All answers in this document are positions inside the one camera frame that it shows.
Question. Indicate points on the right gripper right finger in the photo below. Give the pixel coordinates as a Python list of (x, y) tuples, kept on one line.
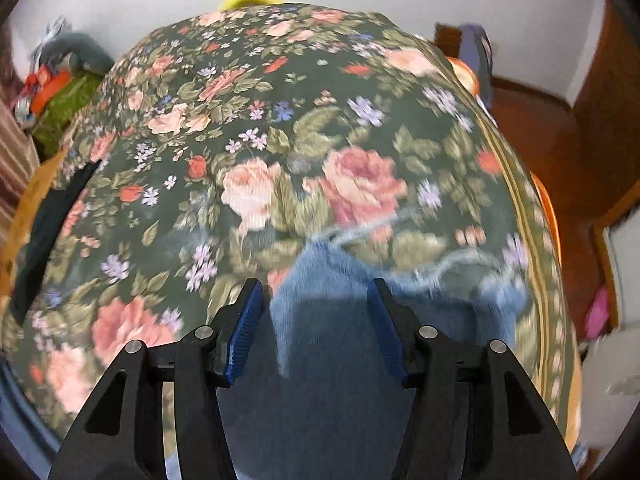
[(475, 412)]

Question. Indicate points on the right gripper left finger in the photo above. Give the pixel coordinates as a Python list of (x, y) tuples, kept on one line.
[(118, 432)]

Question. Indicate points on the blue denim jeans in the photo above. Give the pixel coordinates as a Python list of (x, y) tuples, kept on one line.
[(315, 400)]

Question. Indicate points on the black folded garment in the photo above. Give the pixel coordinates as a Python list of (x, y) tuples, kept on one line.
[(48, 223)]

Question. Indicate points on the striped red curtain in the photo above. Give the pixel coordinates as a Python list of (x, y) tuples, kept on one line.
[(18, 155)]

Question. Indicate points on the floral bedspread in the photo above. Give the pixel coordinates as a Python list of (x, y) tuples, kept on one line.
[(292, 118)]

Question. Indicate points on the wooden door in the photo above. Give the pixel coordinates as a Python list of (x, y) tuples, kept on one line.
[(606, 113)]

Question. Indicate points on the green storage box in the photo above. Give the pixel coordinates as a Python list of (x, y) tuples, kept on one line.
[(58, 112)]

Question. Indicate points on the orange box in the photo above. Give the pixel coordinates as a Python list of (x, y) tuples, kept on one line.
[(47, 90)]

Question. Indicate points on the purple bag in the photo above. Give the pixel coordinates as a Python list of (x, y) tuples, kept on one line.
[(476, 52)]

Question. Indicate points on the grey plush toy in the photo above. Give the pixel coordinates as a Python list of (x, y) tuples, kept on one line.
[(81, 50)]

